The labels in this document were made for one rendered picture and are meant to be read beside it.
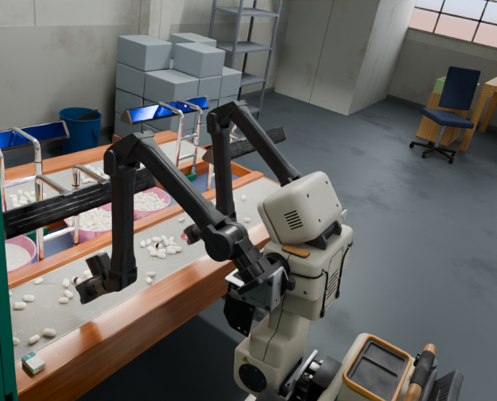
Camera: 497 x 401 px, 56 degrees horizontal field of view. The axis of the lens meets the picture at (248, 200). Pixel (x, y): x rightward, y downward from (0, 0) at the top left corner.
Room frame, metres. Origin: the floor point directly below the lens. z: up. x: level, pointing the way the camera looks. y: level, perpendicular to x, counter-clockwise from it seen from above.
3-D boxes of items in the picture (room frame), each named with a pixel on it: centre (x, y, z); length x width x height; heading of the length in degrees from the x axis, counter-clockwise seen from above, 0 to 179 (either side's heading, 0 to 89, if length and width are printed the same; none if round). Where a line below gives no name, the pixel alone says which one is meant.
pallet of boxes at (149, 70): (4.54, 0.87, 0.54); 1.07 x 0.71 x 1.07; 153
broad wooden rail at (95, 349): (1.60, 0.10, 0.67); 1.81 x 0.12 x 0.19; 149
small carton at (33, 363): (0.91, 0.51, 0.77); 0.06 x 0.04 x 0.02; 59
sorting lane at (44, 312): (1.71, 0.28, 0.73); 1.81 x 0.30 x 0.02; 149
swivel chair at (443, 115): (6.07, -2.32, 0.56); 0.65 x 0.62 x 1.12; 176
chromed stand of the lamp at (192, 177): (2.45, 0.46, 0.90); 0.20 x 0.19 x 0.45; 149
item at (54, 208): (1.36, 0.55, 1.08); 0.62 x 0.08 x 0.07; 149
